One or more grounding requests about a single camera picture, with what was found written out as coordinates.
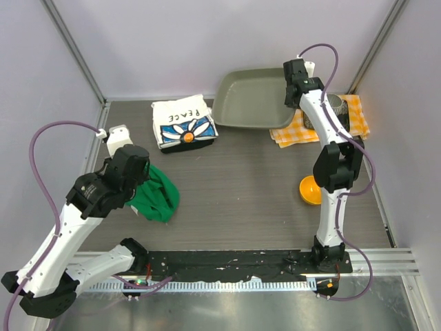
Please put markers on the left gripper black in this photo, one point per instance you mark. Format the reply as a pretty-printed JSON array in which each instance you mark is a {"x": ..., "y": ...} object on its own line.
[{"x": 145, "y": 177}]

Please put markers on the green t shirt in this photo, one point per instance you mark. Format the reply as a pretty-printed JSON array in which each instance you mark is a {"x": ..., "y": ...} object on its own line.
[{"x": 157, "y": 199}]

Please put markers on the grey plastic tray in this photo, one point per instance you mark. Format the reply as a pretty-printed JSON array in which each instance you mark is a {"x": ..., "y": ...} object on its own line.
[{"x": 252, "y": 99}]

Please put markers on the orange bowl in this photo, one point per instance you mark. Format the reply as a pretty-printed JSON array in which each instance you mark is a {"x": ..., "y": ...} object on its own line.
[{"x": 310, "y": 192}]

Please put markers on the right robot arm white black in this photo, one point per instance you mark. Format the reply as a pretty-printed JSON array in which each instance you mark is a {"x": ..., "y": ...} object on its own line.
[{"x": 336, "y": 168}]

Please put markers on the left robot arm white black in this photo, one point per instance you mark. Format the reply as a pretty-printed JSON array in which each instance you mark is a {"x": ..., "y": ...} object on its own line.
[{"x": 47, "y": 284}]

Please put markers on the grey striped mug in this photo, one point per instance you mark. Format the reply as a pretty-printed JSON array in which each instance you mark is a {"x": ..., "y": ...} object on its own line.
[{"x": 338, "y": 104}]

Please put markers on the orange checkered cloth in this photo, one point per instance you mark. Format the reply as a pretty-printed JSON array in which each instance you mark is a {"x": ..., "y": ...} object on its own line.
[{"x": 296, "y": 132}]

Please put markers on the black floral square plate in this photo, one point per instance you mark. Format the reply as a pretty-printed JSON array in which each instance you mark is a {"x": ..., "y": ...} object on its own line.
[{"x": 344, "y": 120}]

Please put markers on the black folded t shirt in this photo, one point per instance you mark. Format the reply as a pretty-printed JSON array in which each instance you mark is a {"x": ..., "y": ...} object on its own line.
[{"x": 183, "y": 147}]

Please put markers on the white folded daisy t shirt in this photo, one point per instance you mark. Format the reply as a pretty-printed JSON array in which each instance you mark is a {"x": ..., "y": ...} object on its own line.
[{"x": 184, "y": 120}]

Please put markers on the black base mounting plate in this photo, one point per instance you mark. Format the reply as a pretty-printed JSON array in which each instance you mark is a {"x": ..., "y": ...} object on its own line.
[{"x": 232, "y": 266}]

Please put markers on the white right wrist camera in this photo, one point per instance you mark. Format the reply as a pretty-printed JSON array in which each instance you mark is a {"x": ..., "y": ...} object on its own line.
[{"x": 309, "y": 66}]

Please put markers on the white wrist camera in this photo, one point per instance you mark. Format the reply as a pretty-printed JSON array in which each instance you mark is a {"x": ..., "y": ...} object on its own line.
[
  {"x": 309, "y": 66},
  {"x": 115, "y": 138}
]

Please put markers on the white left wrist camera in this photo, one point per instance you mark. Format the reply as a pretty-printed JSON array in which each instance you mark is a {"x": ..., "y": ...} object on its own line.
[{"x": 115, "y": 138}]

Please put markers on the slotted cable duct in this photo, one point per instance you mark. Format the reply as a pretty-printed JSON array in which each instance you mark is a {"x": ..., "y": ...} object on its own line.
[{"x": 253, "y": 285}]

